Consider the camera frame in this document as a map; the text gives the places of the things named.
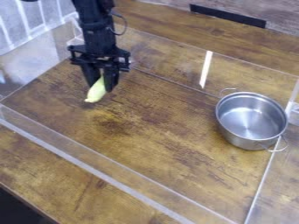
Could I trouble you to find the stainless steel pot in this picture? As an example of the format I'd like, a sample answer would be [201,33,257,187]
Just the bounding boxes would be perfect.
[215,92,288,152]

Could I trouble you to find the black cable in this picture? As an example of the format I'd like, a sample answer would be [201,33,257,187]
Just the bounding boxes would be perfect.
[108,11,128,37]

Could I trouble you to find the black bar on table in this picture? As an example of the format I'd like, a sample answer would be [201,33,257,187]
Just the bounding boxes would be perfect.
[189,3,267,28]

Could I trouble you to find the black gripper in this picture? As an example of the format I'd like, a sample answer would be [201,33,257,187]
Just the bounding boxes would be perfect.
[68,27,130,92]

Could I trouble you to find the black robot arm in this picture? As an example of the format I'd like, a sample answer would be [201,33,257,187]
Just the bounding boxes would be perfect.
[68,0,130,92]

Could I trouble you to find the clear acrylic enclosure panel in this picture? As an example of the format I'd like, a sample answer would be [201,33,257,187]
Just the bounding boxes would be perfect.
[0,103,237,224]

